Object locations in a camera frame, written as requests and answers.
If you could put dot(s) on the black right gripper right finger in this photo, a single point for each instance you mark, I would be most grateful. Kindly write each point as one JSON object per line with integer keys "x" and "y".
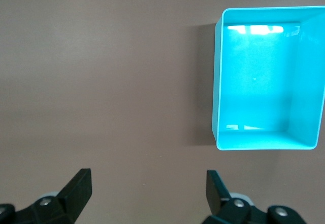
{"x": 217, "y": 196}

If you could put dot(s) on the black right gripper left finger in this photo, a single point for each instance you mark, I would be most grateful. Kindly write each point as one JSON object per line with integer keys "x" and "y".
{"x": 75, "y": 193}

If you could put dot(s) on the teal plastic bin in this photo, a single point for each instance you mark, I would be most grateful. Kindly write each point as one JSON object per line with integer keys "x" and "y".
{"x": 256, "y": 81}

